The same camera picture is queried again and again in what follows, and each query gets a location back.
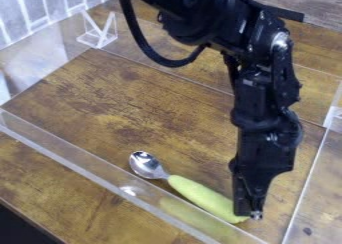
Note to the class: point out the clear acrylic right barrier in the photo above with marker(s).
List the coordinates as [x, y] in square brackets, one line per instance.
[316, 223]

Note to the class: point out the clear acrylic barrier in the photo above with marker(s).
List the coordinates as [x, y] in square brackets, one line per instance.
[316, 223]
[172, 207]

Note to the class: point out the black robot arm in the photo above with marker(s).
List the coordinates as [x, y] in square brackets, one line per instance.
[249, 33]

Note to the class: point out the black wall strip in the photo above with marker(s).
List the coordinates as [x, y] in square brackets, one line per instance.
[285, 13]

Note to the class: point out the clear acrylic front barrier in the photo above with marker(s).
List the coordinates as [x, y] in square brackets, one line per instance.
[172, 207]

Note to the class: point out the green handled metal spoon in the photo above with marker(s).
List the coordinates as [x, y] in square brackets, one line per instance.
[148, 167]

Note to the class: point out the clear acrylic corner bracket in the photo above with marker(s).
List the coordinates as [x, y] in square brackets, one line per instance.
[98, 37]

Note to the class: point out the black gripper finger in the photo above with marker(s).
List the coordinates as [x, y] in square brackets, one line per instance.
[256, 197]
[238, 192]

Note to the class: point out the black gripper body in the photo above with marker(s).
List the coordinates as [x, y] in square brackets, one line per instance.
[267, 147]

